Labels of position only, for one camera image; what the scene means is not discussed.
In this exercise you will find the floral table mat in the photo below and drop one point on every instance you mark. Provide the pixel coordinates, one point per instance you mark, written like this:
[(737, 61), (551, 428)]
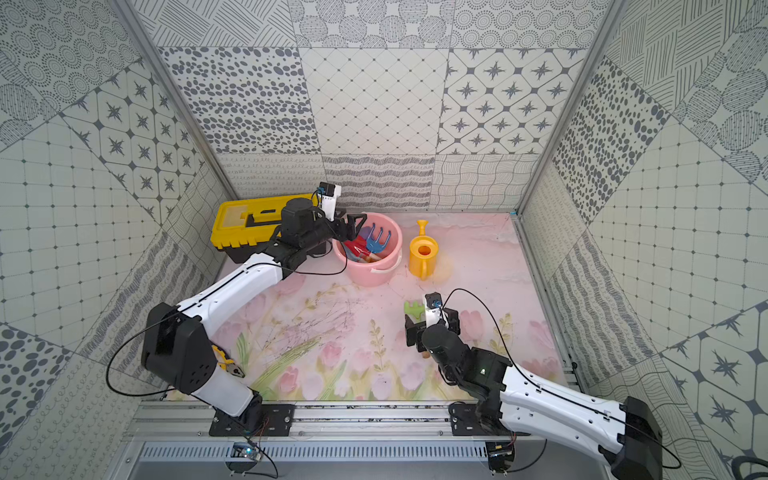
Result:
[(320, 336)]

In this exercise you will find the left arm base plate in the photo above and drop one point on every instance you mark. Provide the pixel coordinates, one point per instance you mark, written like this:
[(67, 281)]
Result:
[(270, 420)]

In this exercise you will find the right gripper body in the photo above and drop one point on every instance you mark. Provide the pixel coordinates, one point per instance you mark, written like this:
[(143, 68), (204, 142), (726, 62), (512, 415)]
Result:
[(416, 330)]

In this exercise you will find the yellow black pliers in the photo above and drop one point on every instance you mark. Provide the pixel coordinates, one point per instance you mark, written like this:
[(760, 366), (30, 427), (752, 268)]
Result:
[(226, 363)]

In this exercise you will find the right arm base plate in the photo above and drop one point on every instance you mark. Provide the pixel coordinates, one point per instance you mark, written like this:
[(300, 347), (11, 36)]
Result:
[(464, 422)]

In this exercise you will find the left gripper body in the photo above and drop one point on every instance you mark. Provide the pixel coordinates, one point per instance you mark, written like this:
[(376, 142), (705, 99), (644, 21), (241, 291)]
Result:
[(339, 225)]

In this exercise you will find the aluminium mounting rail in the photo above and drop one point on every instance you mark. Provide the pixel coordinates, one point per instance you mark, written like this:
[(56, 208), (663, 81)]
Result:
[(313, 421)]

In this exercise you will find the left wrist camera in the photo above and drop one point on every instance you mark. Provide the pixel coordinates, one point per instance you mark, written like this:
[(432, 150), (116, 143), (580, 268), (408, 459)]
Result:
[(329, 195)]

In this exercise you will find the pink plastic bucket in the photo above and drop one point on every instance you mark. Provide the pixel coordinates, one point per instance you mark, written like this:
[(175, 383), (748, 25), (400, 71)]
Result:
[(375, 267)]

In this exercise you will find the blue rake yellow handle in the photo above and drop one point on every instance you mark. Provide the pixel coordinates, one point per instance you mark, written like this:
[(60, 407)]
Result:
[(375, 243)]

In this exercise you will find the red shovel wooden handle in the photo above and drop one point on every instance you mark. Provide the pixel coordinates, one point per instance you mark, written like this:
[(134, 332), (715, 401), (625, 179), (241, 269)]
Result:
[(357, 251)]

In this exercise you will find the yellow watering can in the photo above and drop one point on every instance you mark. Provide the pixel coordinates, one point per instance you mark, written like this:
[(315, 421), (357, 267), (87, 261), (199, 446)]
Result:
[(423, 252)]

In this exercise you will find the green rake wooden handle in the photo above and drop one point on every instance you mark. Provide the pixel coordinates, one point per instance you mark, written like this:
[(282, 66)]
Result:
[(415, 310)]

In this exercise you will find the yellow black toolbox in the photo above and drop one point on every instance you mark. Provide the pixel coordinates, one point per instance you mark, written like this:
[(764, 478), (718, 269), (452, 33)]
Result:
[(240, 225)]

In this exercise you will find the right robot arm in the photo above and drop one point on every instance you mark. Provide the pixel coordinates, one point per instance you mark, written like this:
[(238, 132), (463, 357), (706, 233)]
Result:
[(624, 436)]

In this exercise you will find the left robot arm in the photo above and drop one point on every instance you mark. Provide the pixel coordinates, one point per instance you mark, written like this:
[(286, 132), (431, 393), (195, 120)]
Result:
[(177, 344)]

